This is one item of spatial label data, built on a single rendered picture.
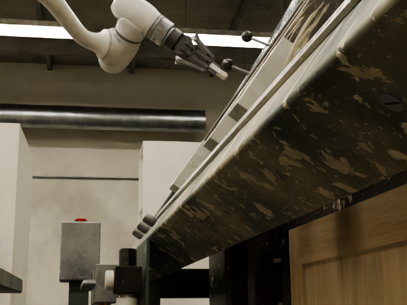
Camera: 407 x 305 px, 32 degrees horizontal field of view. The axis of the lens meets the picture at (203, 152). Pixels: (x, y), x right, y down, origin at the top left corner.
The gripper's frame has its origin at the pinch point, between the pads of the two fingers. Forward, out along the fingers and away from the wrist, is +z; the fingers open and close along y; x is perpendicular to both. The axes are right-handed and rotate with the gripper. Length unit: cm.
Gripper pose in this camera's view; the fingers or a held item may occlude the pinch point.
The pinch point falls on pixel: (218, 71)
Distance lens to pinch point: 234.2
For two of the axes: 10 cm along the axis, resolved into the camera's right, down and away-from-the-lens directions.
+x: 1.9, -2.3, -9.5
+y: -5.5, 7.8, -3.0
